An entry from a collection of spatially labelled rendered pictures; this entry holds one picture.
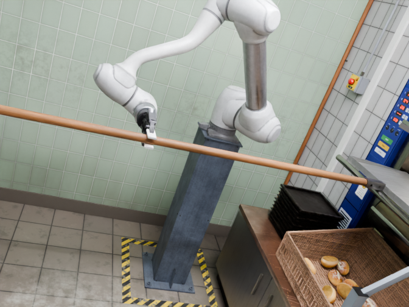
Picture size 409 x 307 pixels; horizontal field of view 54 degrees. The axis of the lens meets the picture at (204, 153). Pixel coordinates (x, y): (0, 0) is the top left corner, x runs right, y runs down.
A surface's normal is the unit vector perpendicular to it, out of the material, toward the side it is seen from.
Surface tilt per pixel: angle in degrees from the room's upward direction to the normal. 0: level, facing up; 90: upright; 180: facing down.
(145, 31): 90
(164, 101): 90
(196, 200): 90
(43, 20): 90
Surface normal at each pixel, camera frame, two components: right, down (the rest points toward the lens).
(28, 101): 0.19, 0.44
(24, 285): 0.32, -0.87
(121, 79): 0.43, 0.11
